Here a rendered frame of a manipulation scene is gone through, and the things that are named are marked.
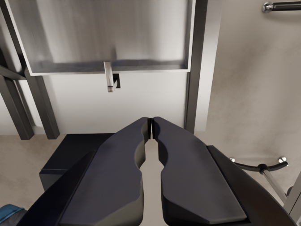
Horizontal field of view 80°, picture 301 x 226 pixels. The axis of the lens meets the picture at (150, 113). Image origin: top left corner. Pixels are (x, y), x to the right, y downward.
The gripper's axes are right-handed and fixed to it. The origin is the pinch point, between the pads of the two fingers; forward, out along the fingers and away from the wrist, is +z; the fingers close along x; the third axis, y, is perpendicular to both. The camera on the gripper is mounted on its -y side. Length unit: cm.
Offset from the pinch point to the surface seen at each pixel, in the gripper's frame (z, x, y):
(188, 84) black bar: 19.4, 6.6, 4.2
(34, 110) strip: 21.3, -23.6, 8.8
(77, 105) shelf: 21.5, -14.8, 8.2
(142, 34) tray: 21.0, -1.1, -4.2
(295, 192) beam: 63, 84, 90
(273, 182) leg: 83, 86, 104
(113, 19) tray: 21.0, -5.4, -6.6
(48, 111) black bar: 19.9, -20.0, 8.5
